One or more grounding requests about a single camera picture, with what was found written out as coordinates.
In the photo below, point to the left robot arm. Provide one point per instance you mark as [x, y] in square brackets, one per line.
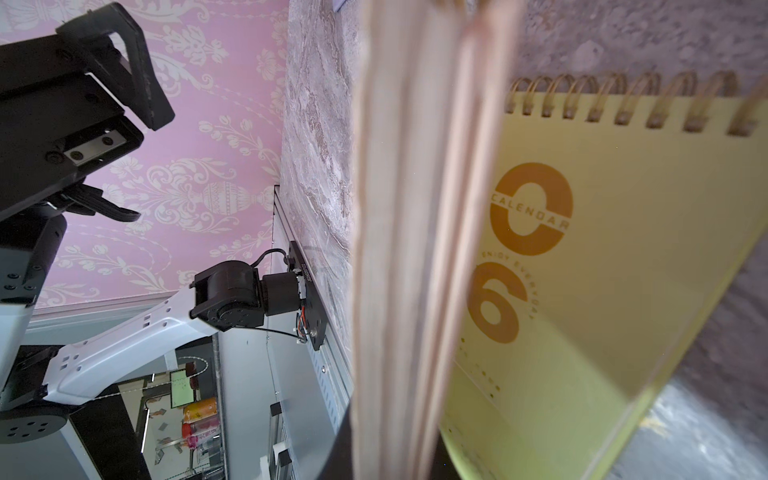
[40, 390]

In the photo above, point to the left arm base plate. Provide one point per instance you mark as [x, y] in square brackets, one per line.
[312, 318]

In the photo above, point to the aluminium mounting rail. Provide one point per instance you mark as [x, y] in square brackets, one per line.
[313, 388]

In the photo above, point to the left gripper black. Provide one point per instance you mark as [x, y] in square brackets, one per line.
[59, 125]

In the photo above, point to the pink calendar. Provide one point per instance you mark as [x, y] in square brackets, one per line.
[427, 114]

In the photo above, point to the green calendar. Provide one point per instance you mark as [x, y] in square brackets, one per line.
[618, 215]

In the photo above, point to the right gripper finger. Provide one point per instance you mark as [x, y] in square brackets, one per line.
[339, 464]

